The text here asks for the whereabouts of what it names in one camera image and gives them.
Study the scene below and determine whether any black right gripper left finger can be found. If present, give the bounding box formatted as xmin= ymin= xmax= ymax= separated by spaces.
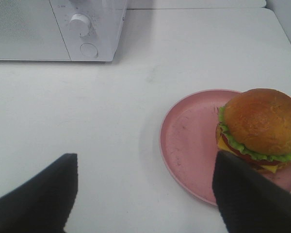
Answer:
xmin=0 ymin=153 xmax=78 ymax=233

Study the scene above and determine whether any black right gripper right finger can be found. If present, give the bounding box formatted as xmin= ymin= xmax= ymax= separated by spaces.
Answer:
xmin=212 ymin=151 xmax=291 ymax=233

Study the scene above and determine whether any burger with lettuce and cheese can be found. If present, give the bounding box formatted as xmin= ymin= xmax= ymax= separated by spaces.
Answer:
xmin=216 ymin=88 xmax=291 ymax=173

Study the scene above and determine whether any pink round plate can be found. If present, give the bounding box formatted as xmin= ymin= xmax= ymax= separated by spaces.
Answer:
xmin=160 ymin=89 xmax=291 ymax=204

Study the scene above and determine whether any white microwave oven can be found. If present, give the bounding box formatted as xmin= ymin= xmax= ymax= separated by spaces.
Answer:
xmin=0 ymin=0 xmax=127 ymax=62

